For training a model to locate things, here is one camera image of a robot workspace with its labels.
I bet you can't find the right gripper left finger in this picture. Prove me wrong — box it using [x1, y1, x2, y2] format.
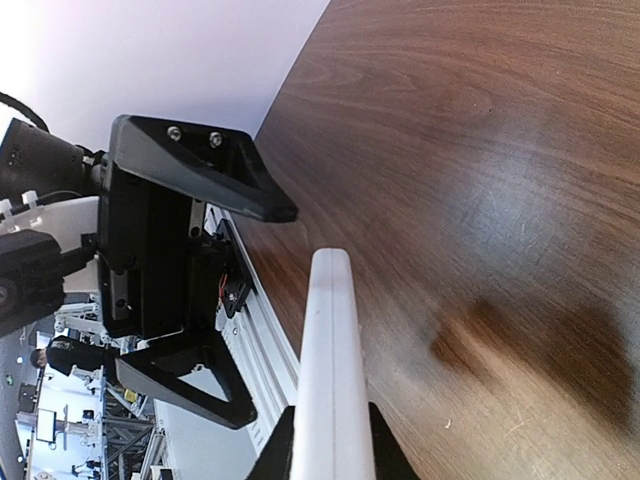
[247, 406, 295, 480]

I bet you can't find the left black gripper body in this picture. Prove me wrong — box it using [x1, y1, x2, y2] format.
[98, 160, 250, 339]

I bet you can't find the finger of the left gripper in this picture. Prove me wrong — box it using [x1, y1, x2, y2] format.
[115, 328, 258, 429]
[109, 115, 299, 223]

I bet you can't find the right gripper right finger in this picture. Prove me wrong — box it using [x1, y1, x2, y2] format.
[369, 402, 420, 480]

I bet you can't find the white remote control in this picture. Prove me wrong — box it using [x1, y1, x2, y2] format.
[290, 248, 376, 479]

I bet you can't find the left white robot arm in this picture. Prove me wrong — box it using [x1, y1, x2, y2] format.
[1, 95, 298, 430]

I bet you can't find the front aluminium table rail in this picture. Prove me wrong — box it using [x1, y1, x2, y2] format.
[149, 207, 306, 480]

